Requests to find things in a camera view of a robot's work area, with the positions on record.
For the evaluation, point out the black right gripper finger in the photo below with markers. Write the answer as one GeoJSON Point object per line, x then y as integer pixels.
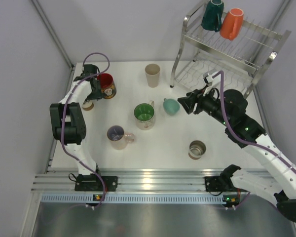
{"type": "Point", "coordinates": [188, 105]}
{"type": "Point", "coordinates": [191, 97]}

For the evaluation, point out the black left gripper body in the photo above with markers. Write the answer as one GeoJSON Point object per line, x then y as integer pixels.
{"type": "Point", "coordinates": [96, 93]}

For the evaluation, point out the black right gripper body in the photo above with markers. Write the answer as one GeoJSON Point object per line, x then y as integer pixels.
{"type": "Point", "coordinates": [209, 104]}

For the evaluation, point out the dark teal mug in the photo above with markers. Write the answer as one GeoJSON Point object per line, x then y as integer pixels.
{"type": "Point", "coordinates": [212, 18]}

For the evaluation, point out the orange mug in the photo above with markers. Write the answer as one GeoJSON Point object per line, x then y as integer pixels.
{"type": "Point", "coordinates": [232, 24]}

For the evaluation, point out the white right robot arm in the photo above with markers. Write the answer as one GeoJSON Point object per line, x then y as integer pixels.
{"type": "Point", "coordinates": [230, 110]}

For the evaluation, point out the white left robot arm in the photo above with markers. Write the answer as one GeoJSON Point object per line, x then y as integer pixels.
{"type": "Point", "coordinates": [69, 127]}

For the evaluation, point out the stainless steel dish rack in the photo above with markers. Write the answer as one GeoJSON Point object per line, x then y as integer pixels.
{"type": "Point", "coordinates": [244, 59]}

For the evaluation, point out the red skull mug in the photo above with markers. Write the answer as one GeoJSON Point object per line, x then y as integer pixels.
{"type": "Point", "coordinates": [108, 88]}

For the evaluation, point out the light teal mug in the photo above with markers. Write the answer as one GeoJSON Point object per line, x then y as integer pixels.
{"type": "Point", "coordinates": [171, 106]}

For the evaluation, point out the small brown white cup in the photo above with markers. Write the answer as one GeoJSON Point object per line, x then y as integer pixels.
{"type": "Point", "coordinates": [87, 105]}

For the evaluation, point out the steel lined paper cup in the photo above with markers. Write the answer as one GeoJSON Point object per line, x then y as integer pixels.
{"type": "Point", "coordinates": [196, 149]}

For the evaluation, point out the green interior floral mug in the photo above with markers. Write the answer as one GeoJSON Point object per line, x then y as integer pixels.
{"type": "Point", "coordinates": [144, 114]}

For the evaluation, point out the beige tumbler cup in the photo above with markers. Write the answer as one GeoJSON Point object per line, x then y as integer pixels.
{"type": "Point", "coordinates": [152, 72]}

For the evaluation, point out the pink purple mug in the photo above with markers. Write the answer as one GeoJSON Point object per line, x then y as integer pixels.
{"type": "Point", "coordinates": [118, 138]}

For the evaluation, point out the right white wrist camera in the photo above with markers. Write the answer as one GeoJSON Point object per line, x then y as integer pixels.
{"type": "Point", "coordinates": [210, 80]}

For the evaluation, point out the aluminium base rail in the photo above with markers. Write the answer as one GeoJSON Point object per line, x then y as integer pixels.
{"type": "Point", "coordinates": [131, 180]}

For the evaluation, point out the grey slotted cable duct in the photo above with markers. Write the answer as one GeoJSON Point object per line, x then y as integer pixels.
{"type": "Point", "coordinates": [134, 198]}

